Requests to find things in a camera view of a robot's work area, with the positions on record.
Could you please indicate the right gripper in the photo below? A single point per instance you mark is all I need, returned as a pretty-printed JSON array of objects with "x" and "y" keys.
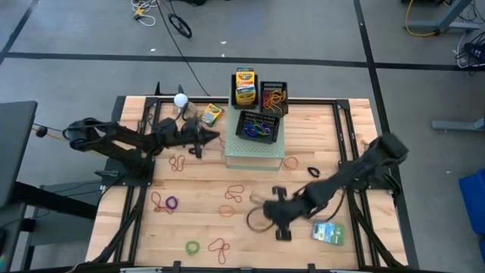
[{"x": 288, "y": 212}]

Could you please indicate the dark grey desk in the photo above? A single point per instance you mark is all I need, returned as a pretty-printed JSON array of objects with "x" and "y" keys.
[{"x": 15, "y": 144}]

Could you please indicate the white light bulb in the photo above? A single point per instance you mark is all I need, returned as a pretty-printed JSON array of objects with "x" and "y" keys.
[{"x": 180, "y": 100}]

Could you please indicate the grey metal floor bar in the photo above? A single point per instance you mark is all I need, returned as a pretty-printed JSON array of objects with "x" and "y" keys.
[{"x": 458, "y": 126}]

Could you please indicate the yellow rubber band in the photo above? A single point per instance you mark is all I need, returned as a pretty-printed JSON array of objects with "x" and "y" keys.
[
  {"x": 270, "y": 106},
  {"x": 248, "y": 221}
]

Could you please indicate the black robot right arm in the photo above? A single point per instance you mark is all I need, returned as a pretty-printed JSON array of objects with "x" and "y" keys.
[{"x": 352, "y": 174}]

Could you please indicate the black round knob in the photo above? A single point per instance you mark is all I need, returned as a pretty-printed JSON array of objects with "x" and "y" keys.
[{"x": 41, "y": 131}]

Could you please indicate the black marker pen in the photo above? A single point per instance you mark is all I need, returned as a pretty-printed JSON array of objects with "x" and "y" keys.
[{"x": 308, "y": 169}]

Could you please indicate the green card pack right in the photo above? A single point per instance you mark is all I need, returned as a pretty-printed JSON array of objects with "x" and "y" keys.
[{"x": 328, "y": 232}]

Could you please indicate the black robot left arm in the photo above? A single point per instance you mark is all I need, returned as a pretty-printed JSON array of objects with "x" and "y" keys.
[{"x": 121, "y": 136}]

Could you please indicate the grey metal table leg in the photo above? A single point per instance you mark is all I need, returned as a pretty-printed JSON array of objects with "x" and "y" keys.
[{"x": 454, "y": 26}]

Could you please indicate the black slotted plastic basket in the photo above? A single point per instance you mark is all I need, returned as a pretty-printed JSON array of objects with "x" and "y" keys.
[
  {"x": 233, "y": 95},
  {"x": 261, "y": 139},
  {"x": 282, "y": 89}
]

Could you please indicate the blue plastic bin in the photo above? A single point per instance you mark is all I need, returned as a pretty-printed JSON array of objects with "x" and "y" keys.
[{"x": 473, "y": 201}]

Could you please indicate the red rubber band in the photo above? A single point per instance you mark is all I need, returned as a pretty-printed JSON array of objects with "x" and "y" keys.
[
  {"x": 220, "y": 250},
  {"x": 177, "y": 163},
  {"x": 153, "y": 199},
  {"x": 223, "y": 143},
  {"x": 266, "y": 98},
  {"x": 234, "y": 194}
]

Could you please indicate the sage green perforated metal shelf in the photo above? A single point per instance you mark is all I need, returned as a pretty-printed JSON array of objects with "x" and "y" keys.
[{"x": 254, "y": 149}]

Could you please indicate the black spiral coil band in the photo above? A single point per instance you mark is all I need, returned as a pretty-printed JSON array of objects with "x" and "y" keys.
[{"x": 191, "y": 151}]

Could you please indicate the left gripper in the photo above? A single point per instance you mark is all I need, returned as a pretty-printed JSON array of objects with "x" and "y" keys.
[{"x": 182, "y": 134}]

